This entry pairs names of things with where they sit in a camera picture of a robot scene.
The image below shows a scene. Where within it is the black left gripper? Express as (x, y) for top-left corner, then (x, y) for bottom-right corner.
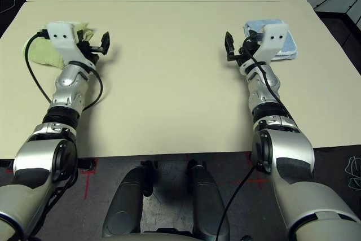
(74, 30), (111, 65)

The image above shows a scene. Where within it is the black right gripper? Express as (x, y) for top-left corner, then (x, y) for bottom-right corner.
(224, 29), (262, 65)

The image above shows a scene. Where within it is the green towel with white trim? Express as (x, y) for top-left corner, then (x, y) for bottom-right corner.
(21, 20), (98, 70)

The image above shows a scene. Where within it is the folded light blue towel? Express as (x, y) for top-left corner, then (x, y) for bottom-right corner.
(243, 19), (298, 62)

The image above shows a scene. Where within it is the black metal rack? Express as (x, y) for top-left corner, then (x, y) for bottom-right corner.
(312, 0), (361, 44)

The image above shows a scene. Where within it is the red floor tape cross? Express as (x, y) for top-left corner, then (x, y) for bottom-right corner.
(80, 159), (99, 199)
(228, 153), (268, 190)

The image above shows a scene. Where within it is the grey left robot leg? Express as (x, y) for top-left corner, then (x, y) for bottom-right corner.
(101, 160), (157, 238)

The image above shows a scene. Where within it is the grey robot leg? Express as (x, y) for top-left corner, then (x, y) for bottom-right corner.
(187, 159), (226, 238)
(101, 160), (157, 238)

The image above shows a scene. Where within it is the grey right robot leg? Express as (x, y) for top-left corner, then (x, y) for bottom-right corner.
(187, 159), (226, 238)

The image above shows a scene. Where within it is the beige robot torso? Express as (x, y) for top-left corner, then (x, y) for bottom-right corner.
(98, 231), (226, 241)

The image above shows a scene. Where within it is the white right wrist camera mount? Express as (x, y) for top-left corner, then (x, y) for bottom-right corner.
(239, 24), (289, 74)

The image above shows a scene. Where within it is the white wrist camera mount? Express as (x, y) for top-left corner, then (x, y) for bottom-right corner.
(239, 24), (289, 74)
(46, 22), (96, 68)

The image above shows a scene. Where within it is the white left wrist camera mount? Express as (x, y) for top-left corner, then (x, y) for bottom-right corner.
(46, 22), (96, 68)

